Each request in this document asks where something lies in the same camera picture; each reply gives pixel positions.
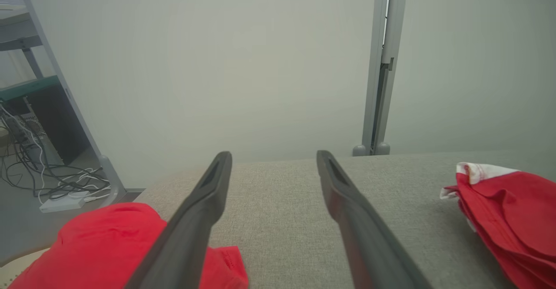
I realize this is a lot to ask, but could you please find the red jersey with white sleeves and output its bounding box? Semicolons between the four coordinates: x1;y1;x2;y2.
9;202;249;289

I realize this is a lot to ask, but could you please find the red garment with white trim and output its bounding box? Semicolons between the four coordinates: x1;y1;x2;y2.
440;162;556;289

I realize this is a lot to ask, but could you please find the grey double metal partition post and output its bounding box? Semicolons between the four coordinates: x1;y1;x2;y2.
353;0;409;156

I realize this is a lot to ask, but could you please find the grey metal shelf frame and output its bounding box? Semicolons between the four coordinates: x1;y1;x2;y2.
13;0;126;207

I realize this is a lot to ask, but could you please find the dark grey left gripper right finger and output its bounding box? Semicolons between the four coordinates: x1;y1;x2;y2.
316;150;433;289

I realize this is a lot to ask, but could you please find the cream perforated basket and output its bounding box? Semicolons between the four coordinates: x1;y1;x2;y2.
0;248;51;289

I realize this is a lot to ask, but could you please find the tangle of black white cables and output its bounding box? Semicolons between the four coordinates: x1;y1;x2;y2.
0;102;112;203

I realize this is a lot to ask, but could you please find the black computer tower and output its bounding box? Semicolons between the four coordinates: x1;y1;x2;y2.
25;85;89;166

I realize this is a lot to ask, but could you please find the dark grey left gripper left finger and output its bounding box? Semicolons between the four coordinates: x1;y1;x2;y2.
124;151;233;289

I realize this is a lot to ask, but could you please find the green-edged desk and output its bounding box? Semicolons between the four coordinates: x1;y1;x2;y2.
0;75;59;103

